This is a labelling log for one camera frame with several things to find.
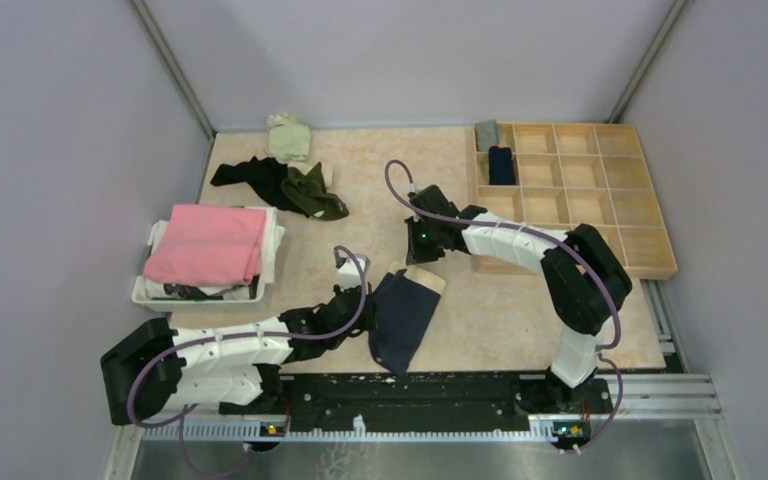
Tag navy underwear cream waistband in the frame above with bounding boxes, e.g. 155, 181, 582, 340
368, 263, 446, 377

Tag navy orange underwear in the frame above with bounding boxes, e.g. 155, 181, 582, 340
488, 145, 517, 186

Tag grey underwear white waistband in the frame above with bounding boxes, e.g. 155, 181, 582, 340
474, 119, 501, 152

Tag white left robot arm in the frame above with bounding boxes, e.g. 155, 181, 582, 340
100, 286, 377, 426

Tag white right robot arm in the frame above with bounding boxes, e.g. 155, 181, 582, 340
404, 185, 632, 412

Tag dark green underwear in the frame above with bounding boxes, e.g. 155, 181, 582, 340
281, 167, 350, 221

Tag black underwear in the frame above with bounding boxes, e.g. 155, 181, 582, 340
210, 156, 305, 215

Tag light green underwear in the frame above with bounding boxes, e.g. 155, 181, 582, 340
267, 114, 312, 162

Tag white folded cloth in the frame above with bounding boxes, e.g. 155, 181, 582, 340
145, 207, 285, 298

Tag wooden compartment tray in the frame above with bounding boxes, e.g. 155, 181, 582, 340
467, 122, 678, 280

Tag pink folded cloth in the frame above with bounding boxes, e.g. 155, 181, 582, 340
143, 204, 267, 287

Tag white perforated plastic basket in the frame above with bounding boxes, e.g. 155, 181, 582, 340
131, 221, 273, 314

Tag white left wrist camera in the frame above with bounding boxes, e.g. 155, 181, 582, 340
336, 255, 370, 289

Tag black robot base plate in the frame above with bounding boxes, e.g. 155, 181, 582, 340
219, 371, 614, 433

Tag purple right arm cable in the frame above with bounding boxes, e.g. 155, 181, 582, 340
383, 159, 625, 455

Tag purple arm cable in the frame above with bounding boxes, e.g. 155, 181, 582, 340
125, 245, 369, 480
383, 159, 625, 455

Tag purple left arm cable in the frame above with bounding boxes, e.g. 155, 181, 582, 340
125, 245, 369, 480

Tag aluminium frame rail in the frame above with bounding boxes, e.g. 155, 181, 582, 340
104, 372, 744, 479

